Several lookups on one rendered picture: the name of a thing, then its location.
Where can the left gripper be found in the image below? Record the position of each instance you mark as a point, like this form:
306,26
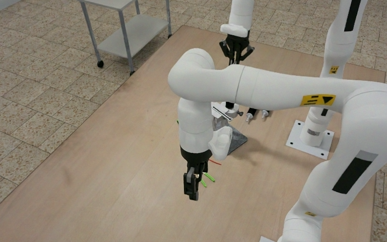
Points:
197,163

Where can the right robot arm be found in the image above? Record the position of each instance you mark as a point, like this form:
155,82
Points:
340,43

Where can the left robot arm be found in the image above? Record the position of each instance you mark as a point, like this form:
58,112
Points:
332,185

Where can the black cylinder with grey shaft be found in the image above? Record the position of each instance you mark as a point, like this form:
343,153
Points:
229,105
250,113

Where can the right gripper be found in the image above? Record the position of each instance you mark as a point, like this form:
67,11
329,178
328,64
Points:
236,46

